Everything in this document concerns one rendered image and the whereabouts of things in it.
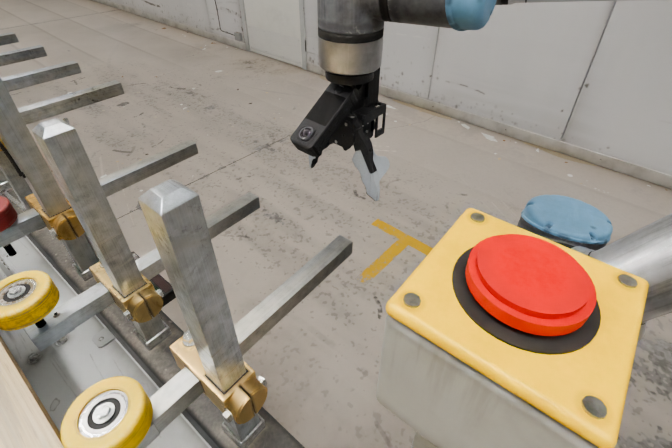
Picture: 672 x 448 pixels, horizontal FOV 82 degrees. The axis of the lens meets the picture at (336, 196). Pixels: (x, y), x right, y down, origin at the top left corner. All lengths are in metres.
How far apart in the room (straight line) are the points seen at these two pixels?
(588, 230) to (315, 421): 1.01
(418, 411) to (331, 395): 1.30
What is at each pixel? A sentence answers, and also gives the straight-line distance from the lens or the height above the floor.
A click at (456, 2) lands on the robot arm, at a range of 0.49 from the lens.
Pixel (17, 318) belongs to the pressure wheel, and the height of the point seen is 0.90.
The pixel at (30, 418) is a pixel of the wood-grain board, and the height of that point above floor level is 0.90.
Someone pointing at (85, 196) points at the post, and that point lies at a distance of 0.59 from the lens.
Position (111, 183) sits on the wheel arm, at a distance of 0.95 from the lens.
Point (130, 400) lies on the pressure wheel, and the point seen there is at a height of 0.91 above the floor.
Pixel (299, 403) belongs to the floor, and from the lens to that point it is 1.47.
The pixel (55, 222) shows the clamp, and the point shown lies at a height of 0.86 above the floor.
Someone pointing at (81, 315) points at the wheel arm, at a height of 0.82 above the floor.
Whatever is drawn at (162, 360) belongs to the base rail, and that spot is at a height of 0.70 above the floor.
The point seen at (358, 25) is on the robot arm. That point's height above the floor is 1.21.
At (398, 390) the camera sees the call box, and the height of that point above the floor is 1.18.
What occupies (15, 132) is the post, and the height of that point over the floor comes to 1.04.
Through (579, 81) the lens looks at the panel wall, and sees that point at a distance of 2.82.
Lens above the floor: 1.33
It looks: 37 degrees down
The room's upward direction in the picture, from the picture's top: straight up
